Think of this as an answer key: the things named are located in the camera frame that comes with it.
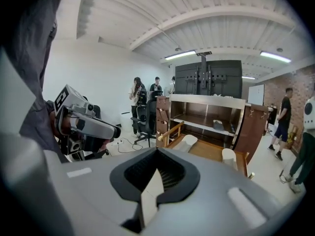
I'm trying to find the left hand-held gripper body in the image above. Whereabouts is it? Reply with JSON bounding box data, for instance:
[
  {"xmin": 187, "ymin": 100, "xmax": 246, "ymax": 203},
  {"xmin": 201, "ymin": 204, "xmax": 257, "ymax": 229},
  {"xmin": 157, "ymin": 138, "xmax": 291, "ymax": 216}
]
[{"xmin": 53, "ymin": 84, "xmax": 97, "ymax": 162}]

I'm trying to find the person's left hand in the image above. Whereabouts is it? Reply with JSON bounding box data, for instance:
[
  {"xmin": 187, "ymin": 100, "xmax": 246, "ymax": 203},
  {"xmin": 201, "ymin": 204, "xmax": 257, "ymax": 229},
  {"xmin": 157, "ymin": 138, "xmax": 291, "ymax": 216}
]
[{"xmin": 60, "ymin": 118, "xmax": 74, "ymax": 135}]

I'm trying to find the black display on stand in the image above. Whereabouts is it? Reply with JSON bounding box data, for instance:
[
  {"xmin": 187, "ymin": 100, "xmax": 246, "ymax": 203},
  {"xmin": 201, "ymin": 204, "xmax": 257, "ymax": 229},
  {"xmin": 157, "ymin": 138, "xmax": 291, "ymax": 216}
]
[{"xmin": 174, "ymin": 54, "xmax": 244, "ymax": 99}]

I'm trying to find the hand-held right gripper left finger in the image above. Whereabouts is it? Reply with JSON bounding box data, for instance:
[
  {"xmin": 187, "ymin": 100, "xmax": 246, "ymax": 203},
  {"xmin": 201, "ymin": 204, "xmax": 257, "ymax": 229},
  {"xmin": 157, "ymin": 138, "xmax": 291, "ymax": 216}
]
[{"xmin": 43, "ymin": 147, "xmax": 158, "ymax": 236}]

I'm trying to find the light grey white slipper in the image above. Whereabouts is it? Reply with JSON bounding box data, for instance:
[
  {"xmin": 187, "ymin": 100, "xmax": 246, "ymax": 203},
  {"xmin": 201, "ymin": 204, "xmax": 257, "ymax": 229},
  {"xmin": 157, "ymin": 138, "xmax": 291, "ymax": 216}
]
[
  {"xmin": 172, "ymin": 134, "xmax": 198, "ymax": 153},
  {"xmin": 221, "ymin": 148, "xmax": 239, "ymax": 171}
]

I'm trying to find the whiteboard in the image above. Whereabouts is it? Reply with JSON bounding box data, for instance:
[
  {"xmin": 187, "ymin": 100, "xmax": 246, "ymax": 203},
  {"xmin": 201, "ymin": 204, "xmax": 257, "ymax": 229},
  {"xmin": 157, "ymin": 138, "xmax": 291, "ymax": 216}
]
[{"xmin": 247, "ymin": 83, "xmax": 265, "ymax": 106}]

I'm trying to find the wooden shoe rack shelf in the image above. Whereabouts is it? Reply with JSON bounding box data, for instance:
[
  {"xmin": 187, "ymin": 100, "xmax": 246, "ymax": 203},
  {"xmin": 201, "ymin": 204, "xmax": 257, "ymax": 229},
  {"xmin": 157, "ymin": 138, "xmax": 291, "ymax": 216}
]
[{"xmin": 157, "ymin": 121, "xmax": 255, "ymax": 181}]

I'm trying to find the black floor cable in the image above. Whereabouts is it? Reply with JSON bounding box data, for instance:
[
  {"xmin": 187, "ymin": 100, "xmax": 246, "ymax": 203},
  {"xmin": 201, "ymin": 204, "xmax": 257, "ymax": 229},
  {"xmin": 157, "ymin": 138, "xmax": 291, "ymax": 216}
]
[{"xmin": 117, "ymin": 137, "xmax": 144, "ymax": 154}]

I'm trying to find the white dotted device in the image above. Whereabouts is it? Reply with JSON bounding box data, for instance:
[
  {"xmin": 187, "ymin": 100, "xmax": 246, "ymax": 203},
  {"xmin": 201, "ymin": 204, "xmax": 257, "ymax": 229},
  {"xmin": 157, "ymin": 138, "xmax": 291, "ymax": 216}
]
[{"xmin": 303, "ymin": 96, "xmax": 315, "ymax": 134}]

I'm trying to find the brown wooden cabinet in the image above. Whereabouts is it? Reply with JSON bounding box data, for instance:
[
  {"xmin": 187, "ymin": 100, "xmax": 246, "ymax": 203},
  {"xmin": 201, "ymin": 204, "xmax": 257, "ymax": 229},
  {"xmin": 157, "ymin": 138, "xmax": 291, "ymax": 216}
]
[{"xmin": 155, "ymin": 93, "xmax": 269, "ymax": 158}]

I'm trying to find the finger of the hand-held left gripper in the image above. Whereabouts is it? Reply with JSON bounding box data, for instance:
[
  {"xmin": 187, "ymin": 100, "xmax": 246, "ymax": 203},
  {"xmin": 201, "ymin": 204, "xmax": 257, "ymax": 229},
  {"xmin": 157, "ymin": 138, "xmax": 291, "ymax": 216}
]
[{"xmin": 73, "ymin": 116, "xmax": 122, "ymax": 140}]

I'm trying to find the person's dark jacket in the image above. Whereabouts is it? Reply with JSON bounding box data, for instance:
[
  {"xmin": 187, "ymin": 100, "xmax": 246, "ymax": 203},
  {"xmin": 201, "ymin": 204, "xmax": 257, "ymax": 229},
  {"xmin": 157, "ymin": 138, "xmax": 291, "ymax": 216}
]
[{"xmin": 4, "ymin": 0, "xmax": 86, "ymax": 122}]

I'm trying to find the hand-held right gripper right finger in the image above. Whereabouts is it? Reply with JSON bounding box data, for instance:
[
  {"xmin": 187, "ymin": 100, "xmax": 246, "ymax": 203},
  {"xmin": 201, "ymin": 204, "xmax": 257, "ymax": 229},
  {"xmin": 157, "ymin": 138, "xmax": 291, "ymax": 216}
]
[{"xmin": 147, "ymin": 147, "xmax": 305, "ymax": 236}]

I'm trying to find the person's left forearm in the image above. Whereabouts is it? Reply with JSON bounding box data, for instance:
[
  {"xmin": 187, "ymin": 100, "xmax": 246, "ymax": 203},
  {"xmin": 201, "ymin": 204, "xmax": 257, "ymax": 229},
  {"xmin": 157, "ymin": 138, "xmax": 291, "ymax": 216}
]
[{"xmin": 19, "ymin": 99, "xmax": 62, "ymax": 157}]

